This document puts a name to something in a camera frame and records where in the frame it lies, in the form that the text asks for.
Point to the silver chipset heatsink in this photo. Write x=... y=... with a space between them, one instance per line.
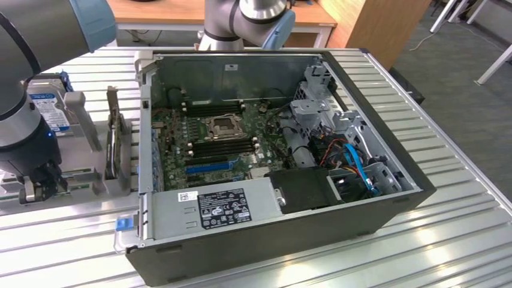
x=259 y=174

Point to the black RAM slot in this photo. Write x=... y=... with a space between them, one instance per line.
x=212 y=106
x=224 y=148
x=212 y=103
x=221 y=141
x=224 y=152
x=213 y=110
x=223 y=145

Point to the green RAM stick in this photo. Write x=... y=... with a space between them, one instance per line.
x=77 y=189

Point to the short black expansion slot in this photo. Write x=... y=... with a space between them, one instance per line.
x=199 y=178

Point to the grey parts rack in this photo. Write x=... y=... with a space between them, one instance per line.
x=84 y=132

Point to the grey power supply with label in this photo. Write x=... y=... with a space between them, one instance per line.
x=172 y=216

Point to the blue expansion slot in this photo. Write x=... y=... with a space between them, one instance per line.
x=209 y=168

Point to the hard disk with blue label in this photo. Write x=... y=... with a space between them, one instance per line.
x=49 y=108

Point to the white sticker on case wall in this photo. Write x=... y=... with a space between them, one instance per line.
x=231 y=67

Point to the long black expansion slot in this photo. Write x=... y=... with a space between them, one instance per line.
x=205 y=161

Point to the silver metal disk bay cage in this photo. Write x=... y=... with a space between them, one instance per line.
x=356 y=126

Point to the wooden cabinet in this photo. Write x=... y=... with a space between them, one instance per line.
x=384 y=27

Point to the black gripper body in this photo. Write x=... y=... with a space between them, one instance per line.
x=49 y=147

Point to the black open PC case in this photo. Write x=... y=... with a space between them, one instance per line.
x=280 y=246

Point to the green motherboard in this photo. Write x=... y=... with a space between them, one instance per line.
x=248 y=126

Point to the black fan shroud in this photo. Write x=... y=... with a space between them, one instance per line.
x=304 y=189

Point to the white table legs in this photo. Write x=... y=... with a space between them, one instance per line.
x=493 y=64

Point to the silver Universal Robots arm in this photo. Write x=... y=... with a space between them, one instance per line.
x=36 y=36

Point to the blue case latch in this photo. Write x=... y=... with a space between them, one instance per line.
x=123 y=224

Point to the CPU socket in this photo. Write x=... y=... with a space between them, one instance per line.
x=221 y=128

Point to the wooden desk with white frame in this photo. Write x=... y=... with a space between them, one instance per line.
x=168 y=12

